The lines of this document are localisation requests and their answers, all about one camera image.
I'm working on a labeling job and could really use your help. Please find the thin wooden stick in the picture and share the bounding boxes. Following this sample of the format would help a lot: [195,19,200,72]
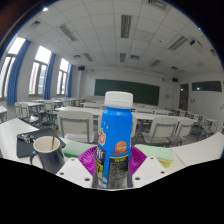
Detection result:
[50,124,58,151]

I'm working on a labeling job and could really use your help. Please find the green chalkboard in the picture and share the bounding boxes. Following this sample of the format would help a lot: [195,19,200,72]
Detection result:
[94,78,160,107]

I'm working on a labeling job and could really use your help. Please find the bunch of keys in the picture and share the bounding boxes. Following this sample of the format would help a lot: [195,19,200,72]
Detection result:
[21,133,36,144]

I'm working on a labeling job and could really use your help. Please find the group of blue curtains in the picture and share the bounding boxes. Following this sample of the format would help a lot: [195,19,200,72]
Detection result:
[6,39,74,106]

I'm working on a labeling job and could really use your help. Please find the blue drink bottle white cap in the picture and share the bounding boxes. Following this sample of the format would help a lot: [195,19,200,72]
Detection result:
[94,90,134,190]

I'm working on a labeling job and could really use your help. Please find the dark blue mug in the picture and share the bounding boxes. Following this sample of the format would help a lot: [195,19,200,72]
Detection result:
[29,135,66,175]

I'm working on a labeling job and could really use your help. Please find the group of classroom chairs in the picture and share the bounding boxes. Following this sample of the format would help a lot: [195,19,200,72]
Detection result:
[13,98,221,148]

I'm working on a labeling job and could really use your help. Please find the group of classroom desks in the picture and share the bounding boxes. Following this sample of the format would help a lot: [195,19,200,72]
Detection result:
[0,96,214,148]

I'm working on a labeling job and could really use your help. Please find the black mat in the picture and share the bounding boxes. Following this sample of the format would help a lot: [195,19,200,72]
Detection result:
[15,128,67,159]

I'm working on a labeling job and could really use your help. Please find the group of ceiling lights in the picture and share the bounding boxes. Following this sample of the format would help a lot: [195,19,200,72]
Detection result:
[29,0,218,71]

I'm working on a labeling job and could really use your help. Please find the dark transom window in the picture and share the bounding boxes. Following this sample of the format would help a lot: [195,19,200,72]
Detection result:
[191,80,223,93]

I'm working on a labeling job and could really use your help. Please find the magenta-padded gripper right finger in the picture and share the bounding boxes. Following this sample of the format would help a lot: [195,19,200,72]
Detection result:
[126,144,168,189]

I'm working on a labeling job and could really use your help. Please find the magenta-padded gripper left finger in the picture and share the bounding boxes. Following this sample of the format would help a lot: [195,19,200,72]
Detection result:
[54,144,101,190]

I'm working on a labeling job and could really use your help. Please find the group of tall windows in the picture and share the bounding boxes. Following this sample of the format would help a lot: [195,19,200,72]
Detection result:
[0,36,70,98]

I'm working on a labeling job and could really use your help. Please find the dark door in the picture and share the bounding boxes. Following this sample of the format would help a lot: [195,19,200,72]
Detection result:
[179,83,190,112]

